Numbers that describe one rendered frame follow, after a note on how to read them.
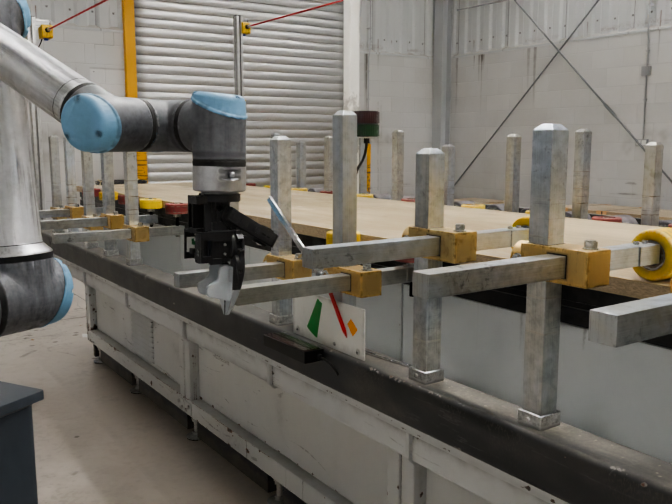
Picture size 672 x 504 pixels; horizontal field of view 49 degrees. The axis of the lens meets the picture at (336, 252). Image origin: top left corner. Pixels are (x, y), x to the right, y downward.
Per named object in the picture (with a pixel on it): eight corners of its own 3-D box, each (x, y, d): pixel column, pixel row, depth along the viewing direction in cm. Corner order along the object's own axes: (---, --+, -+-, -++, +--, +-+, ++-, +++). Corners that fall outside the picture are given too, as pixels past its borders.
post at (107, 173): (108, 263, 270) (102, 130, 263) (105, 261, 273) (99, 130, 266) (117, 262, 272) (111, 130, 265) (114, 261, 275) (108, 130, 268)
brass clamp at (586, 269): (583, 290, 97) (585, 252, 96) (506, 275, 108) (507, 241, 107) (612, 285, 100) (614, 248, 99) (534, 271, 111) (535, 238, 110)
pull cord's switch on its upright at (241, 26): (245, 217, 413) (241, 13, 396) (233, 215, 425) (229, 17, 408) (258, 216, 417) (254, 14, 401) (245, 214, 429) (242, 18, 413)
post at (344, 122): (342, 353, 147) (342, 110, 140) (332, 349, 150) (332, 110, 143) (356, 350, 149) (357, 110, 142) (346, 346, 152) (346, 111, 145)
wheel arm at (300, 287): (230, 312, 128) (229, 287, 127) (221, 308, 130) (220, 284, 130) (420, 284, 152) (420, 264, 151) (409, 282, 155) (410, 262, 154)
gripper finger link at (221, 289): (201, 317, 126) (201, 264, 125) (232, 313, 130) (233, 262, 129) (209, 320, 124) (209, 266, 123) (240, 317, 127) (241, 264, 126)
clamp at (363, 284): (360, 298, 139) (361, 272, 139) (321, 287, 150) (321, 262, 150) (384, 295, 142) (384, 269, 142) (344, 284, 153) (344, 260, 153)
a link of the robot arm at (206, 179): (231, 165, 131) (257, 167, 123) (231, 193, 132) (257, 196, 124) (184, 165, 126) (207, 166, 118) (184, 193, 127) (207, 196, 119)
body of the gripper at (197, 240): (183, 262, 127) (182, 192, 126) (228, 259, 132) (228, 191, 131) (201, 268, 121) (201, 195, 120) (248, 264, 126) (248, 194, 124)
